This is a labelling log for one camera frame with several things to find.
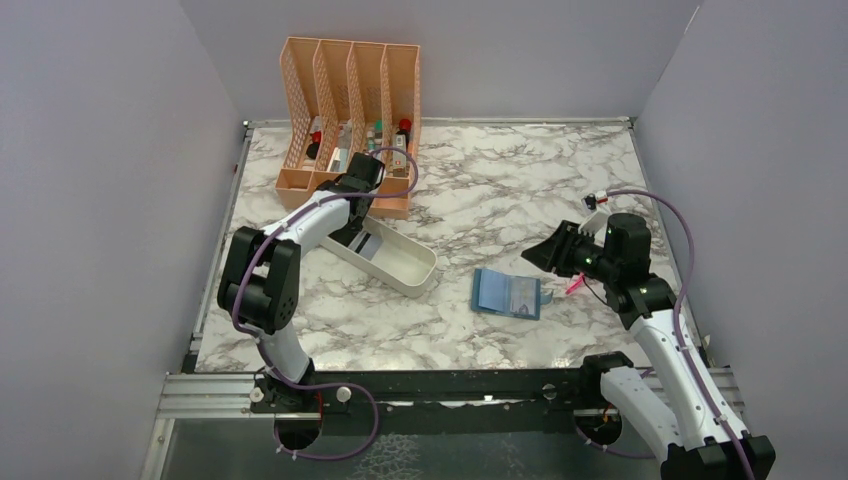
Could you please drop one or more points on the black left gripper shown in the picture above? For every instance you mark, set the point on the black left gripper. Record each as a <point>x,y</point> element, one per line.
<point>355,224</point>

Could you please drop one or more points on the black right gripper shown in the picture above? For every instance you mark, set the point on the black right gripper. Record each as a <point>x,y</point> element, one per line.
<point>554,253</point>

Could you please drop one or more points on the silver VIP credit card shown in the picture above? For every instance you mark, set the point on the silver VIP credit card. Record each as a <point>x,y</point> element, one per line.
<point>523,293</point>

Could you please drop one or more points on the teal card holder wallet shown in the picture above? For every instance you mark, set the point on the teal card holder wallet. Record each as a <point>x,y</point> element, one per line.
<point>505,295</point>

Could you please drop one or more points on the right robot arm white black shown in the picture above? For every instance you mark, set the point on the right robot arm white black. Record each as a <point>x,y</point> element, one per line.
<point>692,430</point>

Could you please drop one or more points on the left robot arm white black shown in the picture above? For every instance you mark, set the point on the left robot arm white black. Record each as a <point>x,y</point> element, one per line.
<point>260,283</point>

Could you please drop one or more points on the grey box in organizer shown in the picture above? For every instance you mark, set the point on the grey box in organizer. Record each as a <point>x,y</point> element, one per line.
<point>339,156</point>

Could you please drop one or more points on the pink small object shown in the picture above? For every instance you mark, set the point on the pink small object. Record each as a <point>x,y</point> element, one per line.
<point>578,282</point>

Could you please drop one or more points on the teal capped tubes in organizer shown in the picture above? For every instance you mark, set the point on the teal capped tubes in organizer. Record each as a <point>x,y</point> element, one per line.
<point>374,135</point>

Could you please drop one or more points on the red black item in organizer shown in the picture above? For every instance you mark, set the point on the red black item in organizer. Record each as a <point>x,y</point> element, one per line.
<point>314,145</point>

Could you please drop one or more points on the red capped stick in organizer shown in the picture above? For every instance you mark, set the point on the red capped stick in organizer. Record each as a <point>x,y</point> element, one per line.
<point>401,149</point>

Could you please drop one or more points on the peach plastic file organizer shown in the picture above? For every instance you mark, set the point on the peach plastic file organizer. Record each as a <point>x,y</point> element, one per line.
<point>344,97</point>

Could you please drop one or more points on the white oblong plastic tray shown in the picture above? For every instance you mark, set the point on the white oblong plastic tray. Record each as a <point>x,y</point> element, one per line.
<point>401,263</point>

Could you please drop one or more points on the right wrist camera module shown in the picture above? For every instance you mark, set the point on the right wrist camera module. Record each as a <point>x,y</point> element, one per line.
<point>597,213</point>

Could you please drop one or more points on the black mounting rail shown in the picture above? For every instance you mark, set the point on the black mounting rail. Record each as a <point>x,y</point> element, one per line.
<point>435,402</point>

